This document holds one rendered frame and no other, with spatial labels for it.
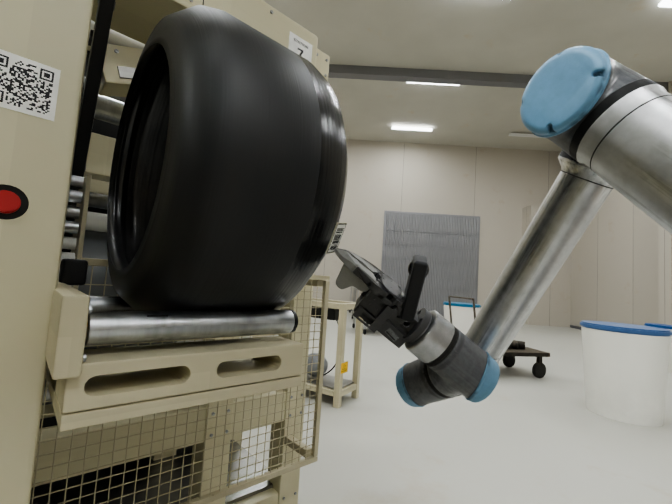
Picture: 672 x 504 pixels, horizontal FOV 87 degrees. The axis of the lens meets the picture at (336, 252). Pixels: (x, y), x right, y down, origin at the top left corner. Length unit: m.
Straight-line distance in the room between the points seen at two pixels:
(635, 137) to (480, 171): 12.42
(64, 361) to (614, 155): 0.70
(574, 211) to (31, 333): 0.85
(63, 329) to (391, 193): 11.68
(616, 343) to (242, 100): 3.53
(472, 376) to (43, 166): 0.74
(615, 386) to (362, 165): 9.88
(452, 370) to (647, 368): 3.19
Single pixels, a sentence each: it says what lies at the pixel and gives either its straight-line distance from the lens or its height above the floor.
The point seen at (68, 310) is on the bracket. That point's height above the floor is 0.93.
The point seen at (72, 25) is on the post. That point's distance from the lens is 0.72.
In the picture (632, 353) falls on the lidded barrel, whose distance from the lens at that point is 3.76.
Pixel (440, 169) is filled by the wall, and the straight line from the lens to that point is 12.55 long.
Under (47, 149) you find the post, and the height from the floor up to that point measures 1.14.
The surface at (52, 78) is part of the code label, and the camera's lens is 0.68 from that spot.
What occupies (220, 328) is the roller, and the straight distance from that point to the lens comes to 0.62.
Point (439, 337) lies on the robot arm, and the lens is 0.66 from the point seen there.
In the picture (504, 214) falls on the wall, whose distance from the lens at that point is 12.90.
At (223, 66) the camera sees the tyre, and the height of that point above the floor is 1.26.
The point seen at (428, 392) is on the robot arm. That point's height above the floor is 0.78.
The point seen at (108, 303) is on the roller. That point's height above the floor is 0.91.
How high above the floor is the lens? 0.99
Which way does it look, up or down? 4 degrees up
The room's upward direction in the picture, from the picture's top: 4 degrees clockwise
